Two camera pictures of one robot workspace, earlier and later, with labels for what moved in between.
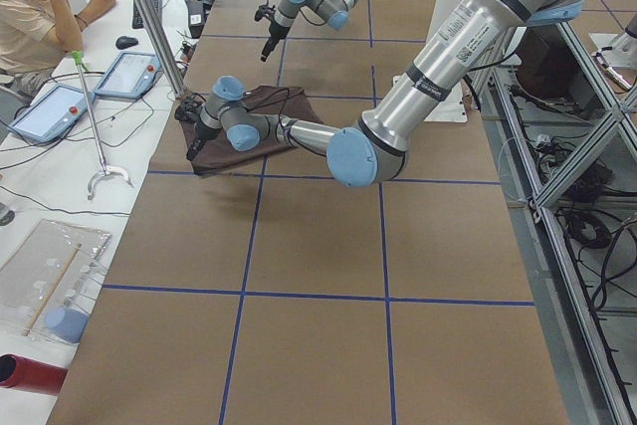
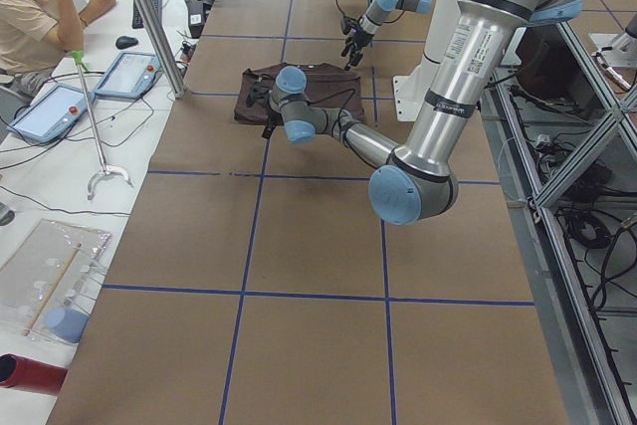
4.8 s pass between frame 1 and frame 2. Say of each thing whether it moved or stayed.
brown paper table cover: stayed
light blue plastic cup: stayed
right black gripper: moved
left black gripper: moved
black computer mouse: stayed
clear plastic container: stayed
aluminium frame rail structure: stayed
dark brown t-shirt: moved
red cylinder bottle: stayed
